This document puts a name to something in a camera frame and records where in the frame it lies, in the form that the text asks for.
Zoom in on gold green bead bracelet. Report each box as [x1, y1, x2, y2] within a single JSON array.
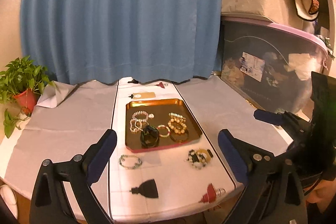
[[169, 112, 186, 121]]

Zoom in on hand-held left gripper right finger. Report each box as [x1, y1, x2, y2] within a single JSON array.
[[218, 129, 309, 224]]

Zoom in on white printed table runner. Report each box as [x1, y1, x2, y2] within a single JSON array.
[[108, 77, 238, 219]]

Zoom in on amber bead bracelet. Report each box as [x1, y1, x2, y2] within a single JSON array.
[[167, 118, 187, 134]]

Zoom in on pink bead bracelet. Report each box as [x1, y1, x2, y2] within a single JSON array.
[[157, 125, 171, 138]]

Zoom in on red flower pot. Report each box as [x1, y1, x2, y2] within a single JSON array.
[[13, 89, 38, 114]]

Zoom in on blue curtain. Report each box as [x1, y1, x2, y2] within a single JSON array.
[[20, 0, 223, 84]]

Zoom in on white paper label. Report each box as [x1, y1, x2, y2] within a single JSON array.
[[240, 52, 265, 82]]

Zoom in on black white bead bracelet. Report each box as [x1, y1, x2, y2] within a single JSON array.
[[187, 149, 214, 170]]

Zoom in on green potted plant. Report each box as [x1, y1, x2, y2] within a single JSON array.
[[0, 56, 57, 138]]

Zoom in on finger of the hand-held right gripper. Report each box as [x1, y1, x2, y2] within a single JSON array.
[[254, 109, 313, 140]]

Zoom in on turquoise bead bracelet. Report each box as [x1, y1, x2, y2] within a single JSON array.
[[119, 154, 143, 169]]

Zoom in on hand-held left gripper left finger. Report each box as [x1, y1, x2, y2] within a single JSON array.
[[29, 129, 118, 224]]

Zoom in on dark green bangle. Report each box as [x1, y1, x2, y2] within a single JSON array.
[[140, 125, 160, 149]]

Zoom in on white pearl bracelets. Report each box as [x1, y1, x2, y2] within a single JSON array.
[[129, 110, 155, 134]]

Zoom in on orange lacquer tray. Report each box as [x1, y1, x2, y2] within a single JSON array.
[[125, 98, 202, 153]]

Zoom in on brown bangle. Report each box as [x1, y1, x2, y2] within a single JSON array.
[[169, 130, 189, 142]]

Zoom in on clear plastic storage bin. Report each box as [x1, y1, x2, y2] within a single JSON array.
[[220, 15, 330, 115]]

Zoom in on white rounded object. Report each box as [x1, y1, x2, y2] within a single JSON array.
[[0, 185, 17, 206]]

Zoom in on person's right hand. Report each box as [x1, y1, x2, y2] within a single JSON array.
[[306, 178, 336, 214]]

